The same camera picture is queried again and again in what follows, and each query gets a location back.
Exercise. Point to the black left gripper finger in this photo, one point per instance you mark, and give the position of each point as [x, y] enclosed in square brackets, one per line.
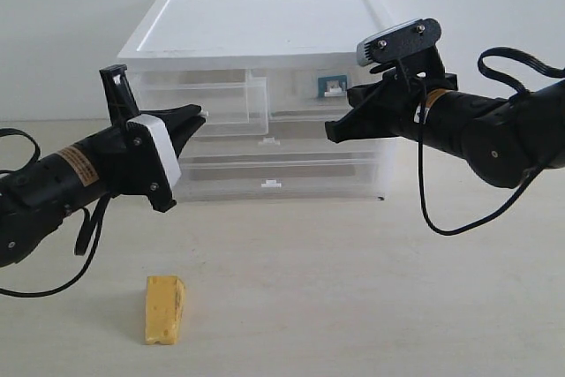
[185, 131]
[189, 114]

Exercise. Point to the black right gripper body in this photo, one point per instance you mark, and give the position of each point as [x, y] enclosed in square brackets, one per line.
[397, 109]

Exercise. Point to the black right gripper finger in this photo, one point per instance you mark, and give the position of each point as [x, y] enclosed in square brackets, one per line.
[357, 125]

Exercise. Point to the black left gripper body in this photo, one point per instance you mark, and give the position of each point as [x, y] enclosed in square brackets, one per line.
[141, 159]

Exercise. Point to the white pill bottle blue label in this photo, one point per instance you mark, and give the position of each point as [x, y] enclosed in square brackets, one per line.
[332, 86]

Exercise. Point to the yellow cheese wedge sponge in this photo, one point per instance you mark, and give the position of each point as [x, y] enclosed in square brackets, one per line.
[164, 306]

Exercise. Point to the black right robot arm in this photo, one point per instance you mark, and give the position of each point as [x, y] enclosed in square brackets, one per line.
[500, 139]

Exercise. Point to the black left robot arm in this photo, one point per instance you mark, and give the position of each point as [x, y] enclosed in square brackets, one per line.
[37, 198]

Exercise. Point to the clear plastic container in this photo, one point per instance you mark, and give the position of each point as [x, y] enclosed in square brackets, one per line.
[306, 137]
[281, 176]

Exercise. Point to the white plastic drawer cabinet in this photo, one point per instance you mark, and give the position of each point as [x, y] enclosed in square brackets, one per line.
[255, 35]

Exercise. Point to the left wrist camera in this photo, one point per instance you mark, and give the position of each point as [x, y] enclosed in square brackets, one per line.
[123, 107]

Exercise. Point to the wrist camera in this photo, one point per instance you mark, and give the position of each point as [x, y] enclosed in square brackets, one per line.
[410, 48]
[123, 107]

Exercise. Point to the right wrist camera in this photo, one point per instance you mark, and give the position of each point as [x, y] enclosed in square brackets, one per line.
[410, 48]

